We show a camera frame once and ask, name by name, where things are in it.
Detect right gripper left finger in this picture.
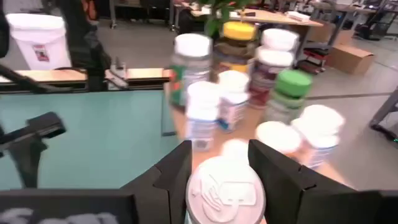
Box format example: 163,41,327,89
120,140,193,224

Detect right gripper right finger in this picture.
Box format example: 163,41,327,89
248,139,382,224

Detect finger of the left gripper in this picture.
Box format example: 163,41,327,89
0,111,67,189

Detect white bottle purple label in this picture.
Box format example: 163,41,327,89
185,155,267,224

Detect orange pill vial white cap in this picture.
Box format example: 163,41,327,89
254,120,304,162

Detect white melatonin bottle blue label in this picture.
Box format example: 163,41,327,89
290,104,346,170
217,70,251,133
185,80,221,153

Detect clear bottle green lid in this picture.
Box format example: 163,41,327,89
264,68,313,124

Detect maroon label bottle white lid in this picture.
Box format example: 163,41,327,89
248,27,301,110

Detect green label bottle white lid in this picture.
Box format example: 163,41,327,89
169,32,214,110

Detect brown bottle yellow lid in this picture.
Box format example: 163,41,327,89
213,21,259,74

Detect wooden shelf black metal legs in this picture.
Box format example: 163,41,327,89
160,70,357,192

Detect wooden side board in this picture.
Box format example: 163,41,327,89
0,67,174,85

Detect green table mat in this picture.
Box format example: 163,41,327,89
0,90,184,190

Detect white plastic bucket red label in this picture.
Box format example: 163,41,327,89
5,12,72,71

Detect black metal stand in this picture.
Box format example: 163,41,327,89
368,90,398,144

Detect cardboard box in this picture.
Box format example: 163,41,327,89
306,26,354,46
325,43,376,75

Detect potted green plant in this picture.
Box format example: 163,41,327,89
197,0,259,40

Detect wooden desk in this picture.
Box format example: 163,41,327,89
191,7,324,27

